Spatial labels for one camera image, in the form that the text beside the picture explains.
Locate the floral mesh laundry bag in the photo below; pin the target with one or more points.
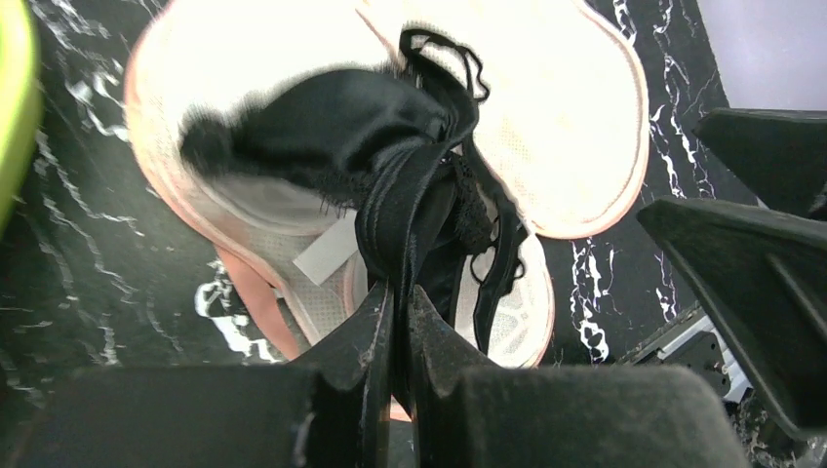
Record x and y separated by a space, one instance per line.
565 131

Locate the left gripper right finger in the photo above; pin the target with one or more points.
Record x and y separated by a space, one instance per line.
470 412

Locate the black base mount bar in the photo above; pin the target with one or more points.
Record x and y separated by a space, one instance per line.
691 340

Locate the black bra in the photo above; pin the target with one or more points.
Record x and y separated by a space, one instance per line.
400 151

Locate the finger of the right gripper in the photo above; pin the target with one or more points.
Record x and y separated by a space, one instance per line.
760 275
780 155

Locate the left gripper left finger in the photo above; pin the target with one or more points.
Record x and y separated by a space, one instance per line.
326 408

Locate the green plastic bin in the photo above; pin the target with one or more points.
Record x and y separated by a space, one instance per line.
22 105

